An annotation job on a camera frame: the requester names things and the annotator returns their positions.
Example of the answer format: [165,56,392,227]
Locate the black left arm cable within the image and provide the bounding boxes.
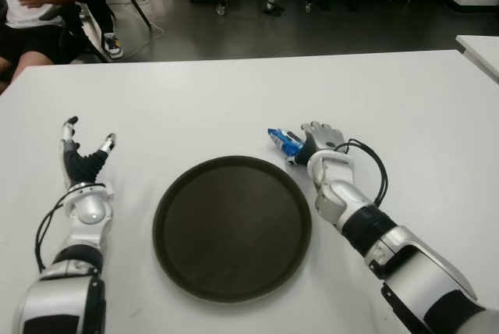
[34,183,106,273]

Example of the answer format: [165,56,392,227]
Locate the blue Oreo cookie packet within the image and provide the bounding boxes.
[267,127,306,158]

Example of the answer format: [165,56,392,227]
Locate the person leg with sneaker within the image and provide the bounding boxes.
[73,0,126,59]

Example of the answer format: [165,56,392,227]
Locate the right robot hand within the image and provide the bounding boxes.
[285,120,347,166]

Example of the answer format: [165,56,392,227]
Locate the white floor cable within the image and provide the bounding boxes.
[120,17,165,58]

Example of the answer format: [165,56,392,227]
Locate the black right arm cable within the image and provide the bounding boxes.
[334,138,390,208]

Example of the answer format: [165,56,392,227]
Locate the round dark brown tray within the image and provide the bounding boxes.
[152,155,313,304]

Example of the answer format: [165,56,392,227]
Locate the white side table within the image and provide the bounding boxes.
[455,34,499,86]

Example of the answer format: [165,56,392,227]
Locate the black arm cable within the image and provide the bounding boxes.
[34,183,106,273]
[334,138,390,208]

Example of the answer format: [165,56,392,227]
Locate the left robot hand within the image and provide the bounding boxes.
[61,115,118,187]

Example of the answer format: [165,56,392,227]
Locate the seated person white shirt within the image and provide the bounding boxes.
[0,0,82,87]

